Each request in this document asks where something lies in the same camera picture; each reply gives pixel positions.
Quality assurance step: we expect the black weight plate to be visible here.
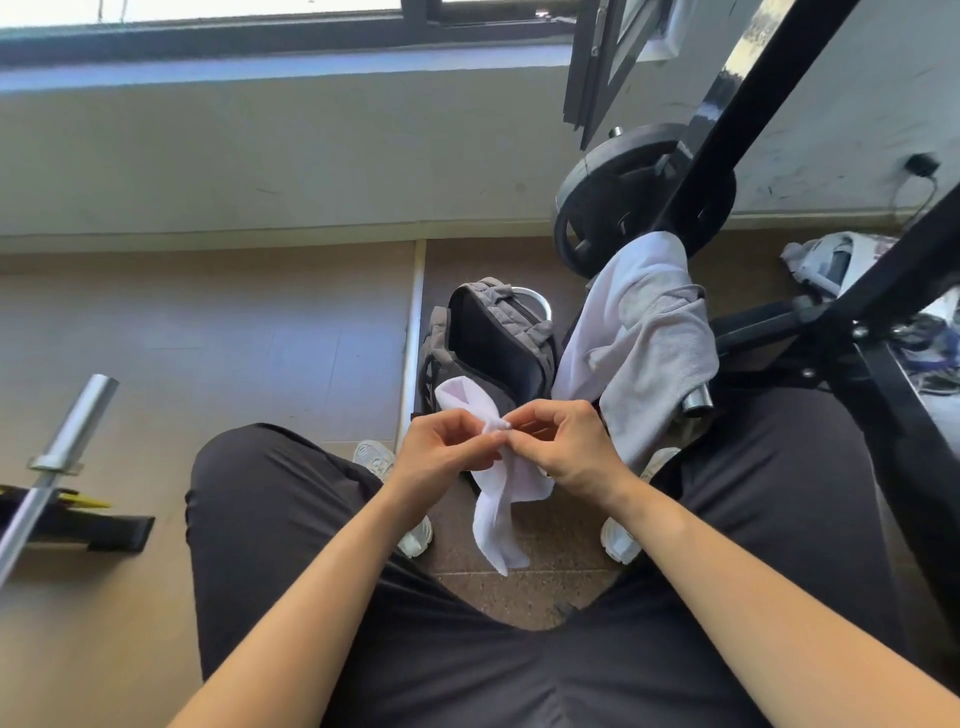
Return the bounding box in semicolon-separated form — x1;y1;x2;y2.
553;122;738;280

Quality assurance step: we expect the person's right hand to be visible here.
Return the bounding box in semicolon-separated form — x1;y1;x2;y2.
503;398;639;511

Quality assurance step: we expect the white right shoe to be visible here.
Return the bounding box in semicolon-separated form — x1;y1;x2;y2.
599;447;682;565

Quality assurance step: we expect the white towel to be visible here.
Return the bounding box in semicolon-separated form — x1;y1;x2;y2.
433;374;558;577

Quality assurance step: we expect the silver barbell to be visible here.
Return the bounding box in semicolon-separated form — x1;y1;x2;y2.
0;373;121;590

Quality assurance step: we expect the black weight machine frame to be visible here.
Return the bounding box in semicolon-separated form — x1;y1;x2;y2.
652;0;960;639

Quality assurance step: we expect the person's right forearm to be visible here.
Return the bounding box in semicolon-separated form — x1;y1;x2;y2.
607;472;960;728

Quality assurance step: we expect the pile of cables and bags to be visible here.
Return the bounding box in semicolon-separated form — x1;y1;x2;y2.
888;288;960;397

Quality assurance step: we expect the white shoe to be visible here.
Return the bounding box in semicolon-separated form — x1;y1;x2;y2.
352;440;435;560
599;447;682;565

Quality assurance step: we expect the pale floor divider strip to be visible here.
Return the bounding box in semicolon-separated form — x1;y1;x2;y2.
395;239;427;436

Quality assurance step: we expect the yellow black squat rack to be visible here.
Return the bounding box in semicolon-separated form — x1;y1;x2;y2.
0;483;157;555

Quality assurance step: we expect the person's left forearm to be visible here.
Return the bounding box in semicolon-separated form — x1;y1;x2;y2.
168;479;429;728

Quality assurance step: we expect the person's left hand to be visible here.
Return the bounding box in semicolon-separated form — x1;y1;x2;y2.
389;408;513;519

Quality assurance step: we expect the silver round ring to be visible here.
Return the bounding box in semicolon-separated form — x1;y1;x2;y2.
515;286;554;322

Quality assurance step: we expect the black window frame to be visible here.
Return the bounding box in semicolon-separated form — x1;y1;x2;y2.
0;0;583;69

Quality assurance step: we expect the black charger with cable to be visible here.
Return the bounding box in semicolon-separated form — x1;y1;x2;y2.
896;153;943;226

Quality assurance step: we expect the white left shoe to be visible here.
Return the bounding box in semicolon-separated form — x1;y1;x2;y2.
352;440;435;560

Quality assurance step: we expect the white printed bag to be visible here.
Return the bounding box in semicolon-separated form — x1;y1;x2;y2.
779;230;898;301

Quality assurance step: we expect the grey towel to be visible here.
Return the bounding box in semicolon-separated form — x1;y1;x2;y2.
599;287;721;472

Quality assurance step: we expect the grey backpack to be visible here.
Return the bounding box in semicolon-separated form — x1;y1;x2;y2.
414;277;560;489

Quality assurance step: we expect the black open window sash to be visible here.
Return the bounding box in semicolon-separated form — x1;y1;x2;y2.
562;0;676;151

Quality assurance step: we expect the pale lavender towel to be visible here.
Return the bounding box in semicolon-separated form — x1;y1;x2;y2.
551;230;695;408

